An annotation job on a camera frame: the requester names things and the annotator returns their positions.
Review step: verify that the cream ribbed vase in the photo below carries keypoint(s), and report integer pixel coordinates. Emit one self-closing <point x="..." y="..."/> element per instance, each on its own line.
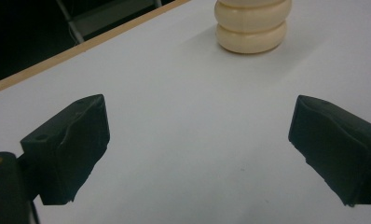
<point x="251" y="25"/>

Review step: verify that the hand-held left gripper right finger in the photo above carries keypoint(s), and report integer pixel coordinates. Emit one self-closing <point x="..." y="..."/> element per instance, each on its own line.
<point x="336" y="146"/>

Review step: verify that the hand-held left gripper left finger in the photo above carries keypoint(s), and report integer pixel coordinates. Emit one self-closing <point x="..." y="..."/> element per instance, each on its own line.
<point x="69" y="149"/>

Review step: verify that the grey metal stand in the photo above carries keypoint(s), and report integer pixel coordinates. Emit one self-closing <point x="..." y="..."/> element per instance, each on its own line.
<point x="81" y="18"/>

